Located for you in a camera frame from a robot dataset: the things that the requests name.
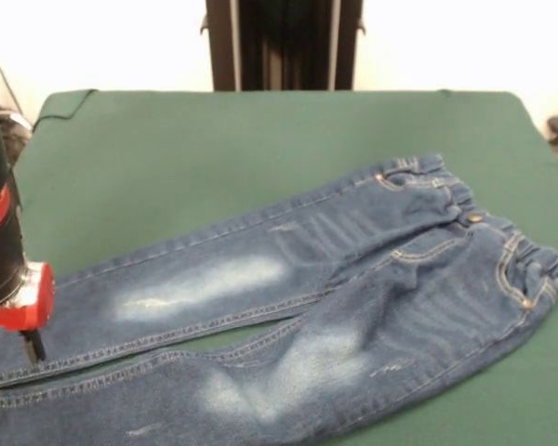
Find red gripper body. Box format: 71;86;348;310
0;260;56;334

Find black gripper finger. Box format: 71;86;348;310
20;328;47;363

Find blue denim jeans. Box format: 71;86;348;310
0;153;558;446

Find dark green table cloth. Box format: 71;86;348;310
0;88;558;446

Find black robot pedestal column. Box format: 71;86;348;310
199;0;367;93

